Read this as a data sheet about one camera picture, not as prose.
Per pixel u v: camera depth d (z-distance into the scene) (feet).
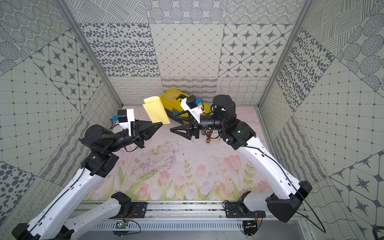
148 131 1.62
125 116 1.41
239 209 2.15
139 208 2.44
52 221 1.25
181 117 1.83
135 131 1.58
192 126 1.56
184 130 1.57
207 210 2.51
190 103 1.45
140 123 1.63
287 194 1.23
